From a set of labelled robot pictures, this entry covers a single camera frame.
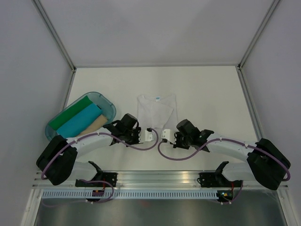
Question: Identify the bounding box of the white t shirt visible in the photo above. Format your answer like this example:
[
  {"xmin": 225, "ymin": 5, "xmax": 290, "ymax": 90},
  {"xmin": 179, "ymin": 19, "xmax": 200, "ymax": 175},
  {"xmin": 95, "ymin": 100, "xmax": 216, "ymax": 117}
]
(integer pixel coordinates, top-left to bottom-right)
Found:
[{"xmin": 137, "ymin": 94, "xmax": 178, "ymax": 129}]

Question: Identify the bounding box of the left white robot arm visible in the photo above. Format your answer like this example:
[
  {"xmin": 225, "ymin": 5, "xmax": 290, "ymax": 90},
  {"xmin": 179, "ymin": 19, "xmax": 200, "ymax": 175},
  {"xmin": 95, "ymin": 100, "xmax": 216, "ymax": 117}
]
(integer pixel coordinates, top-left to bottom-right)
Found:
[{"xmin": 36, "ymin": 113, "xmax": 141, "ymax": 186}]

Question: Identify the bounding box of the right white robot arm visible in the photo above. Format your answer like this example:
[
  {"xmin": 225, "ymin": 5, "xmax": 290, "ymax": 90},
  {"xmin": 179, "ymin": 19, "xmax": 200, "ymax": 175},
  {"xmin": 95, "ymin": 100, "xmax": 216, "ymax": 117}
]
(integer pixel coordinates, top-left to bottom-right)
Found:
[{"xmin": 176, "ymin": 119, "xmax": 291, "ymax": 190}]

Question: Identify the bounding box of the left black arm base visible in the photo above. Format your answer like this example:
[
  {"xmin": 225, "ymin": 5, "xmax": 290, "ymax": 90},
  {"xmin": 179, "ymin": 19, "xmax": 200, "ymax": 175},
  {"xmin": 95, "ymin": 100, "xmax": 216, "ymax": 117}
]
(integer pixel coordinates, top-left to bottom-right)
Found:
[{"xmin": 75, "ymin": 172, "xmax": 118, "ymax": 188}]

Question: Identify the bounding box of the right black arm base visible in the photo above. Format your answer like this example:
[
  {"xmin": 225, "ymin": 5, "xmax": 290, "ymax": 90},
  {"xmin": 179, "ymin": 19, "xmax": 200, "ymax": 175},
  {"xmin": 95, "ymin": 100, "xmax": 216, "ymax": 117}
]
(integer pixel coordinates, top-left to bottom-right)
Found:
[{"xmin": 197, "ymin": 172, "xmax": 243, "ymax": 188}]

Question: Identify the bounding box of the rolled beige t shirt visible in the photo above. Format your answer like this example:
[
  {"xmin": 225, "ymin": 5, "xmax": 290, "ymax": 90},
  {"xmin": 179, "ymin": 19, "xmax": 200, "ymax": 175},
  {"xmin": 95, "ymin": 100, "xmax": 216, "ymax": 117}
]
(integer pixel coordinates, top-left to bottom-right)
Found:
[{"xmin": 78, "ymin": 115, "xmax": 108, "ymax": 136}]

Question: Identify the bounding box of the teal translucent plastic bin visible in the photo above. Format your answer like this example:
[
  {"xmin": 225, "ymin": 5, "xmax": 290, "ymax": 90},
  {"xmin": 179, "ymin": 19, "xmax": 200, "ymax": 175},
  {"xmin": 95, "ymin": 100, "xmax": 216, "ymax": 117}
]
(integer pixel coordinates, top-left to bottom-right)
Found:
[{"xmin": 45, "ymin": 91, "xmax": 116, "ymax": 140}]

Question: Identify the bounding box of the rolled blue t shirt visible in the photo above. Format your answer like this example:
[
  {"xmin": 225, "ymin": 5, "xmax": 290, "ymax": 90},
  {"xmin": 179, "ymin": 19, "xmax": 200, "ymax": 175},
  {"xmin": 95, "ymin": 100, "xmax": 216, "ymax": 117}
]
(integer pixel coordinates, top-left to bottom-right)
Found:
[{"xmin": 56, "ymin": 103, "xmax": 103, "ymax": 138}]

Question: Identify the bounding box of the rolled green t shirt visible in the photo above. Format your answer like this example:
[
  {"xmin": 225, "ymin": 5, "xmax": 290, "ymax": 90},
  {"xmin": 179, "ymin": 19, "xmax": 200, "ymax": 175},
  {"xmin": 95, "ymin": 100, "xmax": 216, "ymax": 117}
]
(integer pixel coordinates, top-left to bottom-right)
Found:
[{"xmin": 48, "ymin": 96, "xmax": 93, "ymax": 130}]

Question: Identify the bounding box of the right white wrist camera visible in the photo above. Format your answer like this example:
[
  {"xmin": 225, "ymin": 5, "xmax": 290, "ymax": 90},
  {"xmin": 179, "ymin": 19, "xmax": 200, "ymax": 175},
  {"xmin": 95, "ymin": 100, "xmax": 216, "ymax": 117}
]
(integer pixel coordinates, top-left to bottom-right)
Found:
[{"xmin": 161, "ymin": 129, "xmax": 176, "ymax": 144}]

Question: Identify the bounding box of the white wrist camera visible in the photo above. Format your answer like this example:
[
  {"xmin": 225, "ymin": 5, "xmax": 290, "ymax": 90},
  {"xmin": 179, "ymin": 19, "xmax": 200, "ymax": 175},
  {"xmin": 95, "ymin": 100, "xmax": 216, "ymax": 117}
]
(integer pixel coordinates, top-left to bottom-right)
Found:
[
  {"xmin": 161, "ymin": 129, "xmax": 176, "ymax": 144},
  {"xmin": 140, "ymin": 128, "xmax": 158, "ymax": 143}
]

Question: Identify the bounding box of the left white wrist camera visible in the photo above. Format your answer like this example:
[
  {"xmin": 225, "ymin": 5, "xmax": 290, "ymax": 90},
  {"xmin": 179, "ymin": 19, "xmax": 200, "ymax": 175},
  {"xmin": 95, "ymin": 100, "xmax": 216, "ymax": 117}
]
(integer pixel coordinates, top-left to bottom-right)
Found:
[{"xmin": 140, "ymin": 128, "xmax": 158, "ymax": 143}]

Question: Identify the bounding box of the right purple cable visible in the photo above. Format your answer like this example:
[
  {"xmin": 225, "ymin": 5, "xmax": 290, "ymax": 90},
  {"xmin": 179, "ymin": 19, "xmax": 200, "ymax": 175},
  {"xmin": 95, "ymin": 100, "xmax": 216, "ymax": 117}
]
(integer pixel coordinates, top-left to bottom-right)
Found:
[{"xmin": 157, "ymin": 138, "xmax": 291, "ymax": 205}]

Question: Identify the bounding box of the purple cable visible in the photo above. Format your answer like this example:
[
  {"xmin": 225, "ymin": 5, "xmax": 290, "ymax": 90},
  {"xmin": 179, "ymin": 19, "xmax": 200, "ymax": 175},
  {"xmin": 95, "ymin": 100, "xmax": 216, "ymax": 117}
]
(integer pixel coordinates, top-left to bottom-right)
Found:
[
  {"xmin": 157, "ymin": 138, "xmax": 291, "ymax": 205},
  {"xmin": 41, "ymin": 128, "xmax": 158, "ymax": 208}
]

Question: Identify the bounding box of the aluminium mounting rail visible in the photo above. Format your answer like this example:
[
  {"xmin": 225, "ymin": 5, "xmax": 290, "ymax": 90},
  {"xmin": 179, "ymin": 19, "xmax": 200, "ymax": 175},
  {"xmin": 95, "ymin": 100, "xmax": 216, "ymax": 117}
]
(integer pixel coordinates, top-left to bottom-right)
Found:
[{"xmin": 31, "ymin": 170, "xmax": 267, "ymax": 190}]

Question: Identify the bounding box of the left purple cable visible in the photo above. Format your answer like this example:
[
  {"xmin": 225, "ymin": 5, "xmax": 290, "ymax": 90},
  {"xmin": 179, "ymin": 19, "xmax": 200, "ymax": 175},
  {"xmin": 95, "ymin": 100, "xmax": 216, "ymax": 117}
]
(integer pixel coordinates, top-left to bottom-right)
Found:
[{"xmin": 41, "ymin": 128, "xmax": 158, "ymax": 208}]

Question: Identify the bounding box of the white slotted cable duct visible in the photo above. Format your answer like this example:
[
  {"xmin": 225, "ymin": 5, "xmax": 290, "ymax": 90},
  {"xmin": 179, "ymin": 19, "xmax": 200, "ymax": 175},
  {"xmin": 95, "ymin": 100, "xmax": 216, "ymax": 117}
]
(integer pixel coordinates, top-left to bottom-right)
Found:
[{"xmin": 42, "ymin": 189, "xmax": 218, "ymax": 200}]

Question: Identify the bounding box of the left aluminium frame post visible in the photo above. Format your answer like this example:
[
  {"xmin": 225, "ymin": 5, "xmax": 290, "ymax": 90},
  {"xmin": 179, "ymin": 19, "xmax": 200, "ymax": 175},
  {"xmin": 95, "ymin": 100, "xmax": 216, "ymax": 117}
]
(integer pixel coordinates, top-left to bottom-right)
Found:
[{"xmin": 32, "ymin": 0, "xmax": 76, "ymax": 72}]

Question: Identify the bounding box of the aluminium frame post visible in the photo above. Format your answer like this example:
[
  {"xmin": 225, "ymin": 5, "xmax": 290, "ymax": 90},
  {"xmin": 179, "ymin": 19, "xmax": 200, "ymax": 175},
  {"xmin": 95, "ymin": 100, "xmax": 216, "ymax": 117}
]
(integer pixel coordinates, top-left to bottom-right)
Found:
[
  {"xmin": 32, "ymin": 0, "xmax": 76, "ymax": 72},
  {"xmin": 237, "ymin": 0, "xmax": 282, "ymax": 71}
]

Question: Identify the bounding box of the right aluminium frame post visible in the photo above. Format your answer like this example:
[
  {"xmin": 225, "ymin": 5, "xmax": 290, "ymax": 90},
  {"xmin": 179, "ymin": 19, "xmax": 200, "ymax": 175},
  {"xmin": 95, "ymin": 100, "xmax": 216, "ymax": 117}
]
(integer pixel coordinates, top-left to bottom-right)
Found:
[{"xmin": 237, "ymin": 0, "xmax": 282, "ymax": 71}]

